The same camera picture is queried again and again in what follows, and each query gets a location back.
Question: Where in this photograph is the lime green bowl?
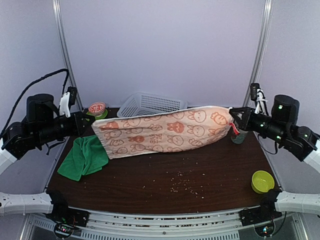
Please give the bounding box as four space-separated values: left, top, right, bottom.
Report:
251 170 275 194

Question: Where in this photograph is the green saucer plate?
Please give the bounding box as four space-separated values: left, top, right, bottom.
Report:
86 109 108 120

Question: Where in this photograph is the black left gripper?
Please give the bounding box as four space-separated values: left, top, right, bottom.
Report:
35 110 95 145

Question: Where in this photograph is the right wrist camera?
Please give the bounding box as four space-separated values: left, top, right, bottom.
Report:
250 82 269 116

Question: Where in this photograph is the front aluminium rail base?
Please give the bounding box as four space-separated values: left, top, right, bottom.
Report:
18 209 310 240

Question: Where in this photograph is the right aluminium frame post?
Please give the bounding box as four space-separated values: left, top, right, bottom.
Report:
242 0 274 107

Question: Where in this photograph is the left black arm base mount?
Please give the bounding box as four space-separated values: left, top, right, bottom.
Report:
45 190 90 227

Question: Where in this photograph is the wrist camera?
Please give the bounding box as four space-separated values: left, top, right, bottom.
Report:
59 86 78 118
250 82 269 116

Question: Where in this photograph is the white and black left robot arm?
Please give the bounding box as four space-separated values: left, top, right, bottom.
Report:
0 92 95 222

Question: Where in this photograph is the red patterned ceramic bowl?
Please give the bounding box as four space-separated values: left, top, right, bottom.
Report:
88 102 106 113

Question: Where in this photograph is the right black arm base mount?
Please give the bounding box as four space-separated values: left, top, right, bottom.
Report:
239 189 283 227

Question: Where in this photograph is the white plastic mesh basket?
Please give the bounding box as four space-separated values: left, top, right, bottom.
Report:
116 92 188 118

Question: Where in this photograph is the left aluminium frame post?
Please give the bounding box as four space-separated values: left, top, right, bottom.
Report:
51 0 83 112

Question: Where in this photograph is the aluminium frame post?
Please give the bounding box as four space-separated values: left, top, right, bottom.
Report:
51 0 83 112
242 0 274 107

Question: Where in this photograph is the green microfiber towel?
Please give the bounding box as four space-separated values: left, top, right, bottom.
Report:
57 135 109 182

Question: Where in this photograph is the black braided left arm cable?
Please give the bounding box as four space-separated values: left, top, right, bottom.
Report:
3 68 70 131

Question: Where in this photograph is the cream patterned ceramic mug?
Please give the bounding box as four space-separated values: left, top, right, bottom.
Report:
230 129 248 145

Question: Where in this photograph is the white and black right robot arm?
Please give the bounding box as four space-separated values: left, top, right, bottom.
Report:
229 94 320 221

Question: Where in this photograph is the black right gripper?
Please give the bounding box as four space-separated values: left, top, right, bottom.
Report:
229 106 287 144

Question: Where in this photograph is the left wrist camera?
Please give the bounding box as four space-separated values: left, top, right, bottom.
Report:
59 86 78 118

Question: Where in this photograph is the orange bunny pattern towel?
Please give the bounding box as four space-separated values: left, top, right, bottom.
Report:
92 106 234 159

